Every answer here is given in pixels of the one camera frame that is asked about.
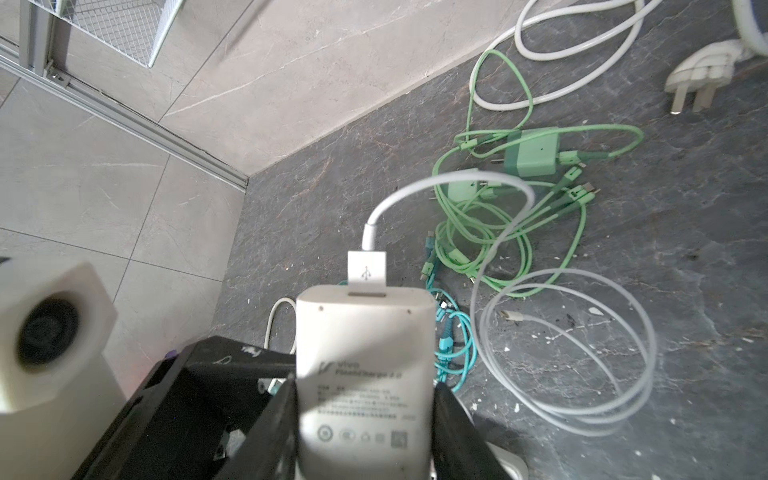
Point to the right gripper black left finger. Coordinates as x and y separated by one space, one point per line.
270 449

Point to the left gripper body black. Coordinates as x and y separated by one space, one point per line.
191 413

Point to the white charger with cable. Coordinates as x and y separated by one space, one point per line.
365 375

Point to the white multicolour power strip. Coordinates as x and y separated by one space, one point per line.
514 466

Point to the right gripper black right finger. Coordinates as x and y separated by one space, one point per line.
457 450

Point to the white wire mesh basket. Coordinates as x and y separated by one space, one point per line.
136 29

